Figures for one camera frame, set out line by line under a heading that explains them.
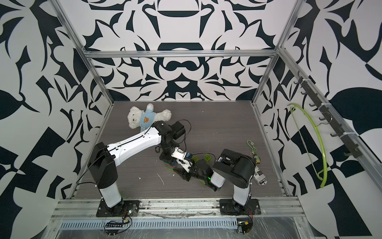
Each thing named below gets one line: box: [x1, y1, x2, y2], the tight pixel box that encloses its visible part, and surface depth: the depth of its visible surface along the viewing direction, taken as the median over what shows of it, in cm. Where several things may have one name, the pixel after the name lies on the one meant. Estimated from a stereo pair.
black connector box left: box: [103, 219, 130, 231], surface depth 74 cm
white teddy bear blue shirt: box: [127, 103, 173, 132], surface depth 101 cm
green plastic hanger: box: [286, 103, 328, 189], surface depth 60 cm
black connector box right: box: [237, 217, 254, 235], surface depth 73 cm
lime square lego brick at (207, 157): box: [203, 153, 212, 162], surface depth 91 cm
